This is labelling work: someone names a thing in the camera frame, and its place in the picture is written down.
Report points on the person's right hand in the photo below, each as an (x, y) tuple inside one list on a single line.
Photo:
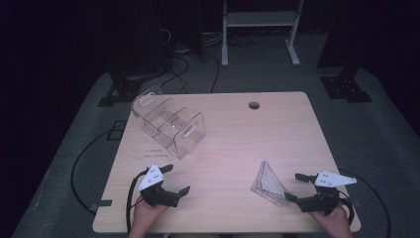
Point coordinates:
[(335, 224)]

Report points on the grey tape strip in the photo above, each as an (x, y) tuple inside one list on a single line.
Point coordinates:
[(100, 203), (357, 202)]

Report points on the white cloth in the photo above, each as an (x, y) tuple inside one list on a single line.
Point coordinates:
[(268, 186)]

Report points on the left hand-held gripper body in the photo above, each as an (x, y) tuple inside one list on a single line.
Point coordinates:
[(155, 195)]

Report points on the clear acrylic divided organizer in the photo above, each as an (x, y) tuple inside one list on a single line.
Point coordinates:
[(168, 125)]

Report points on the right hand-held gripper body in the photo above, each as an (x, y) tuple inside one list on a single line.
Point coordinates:
[(322, 201)]

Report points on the person's left hand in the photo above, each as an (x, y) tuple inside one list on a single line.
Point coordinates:
[(145, 218)]

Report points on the black stand base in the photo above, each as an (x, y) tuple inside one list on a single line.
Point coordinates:
[(122, 91), (345, 87)]

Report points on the white metal stand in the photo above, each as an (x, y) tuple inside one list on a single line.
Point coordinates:
[(261, 19)]

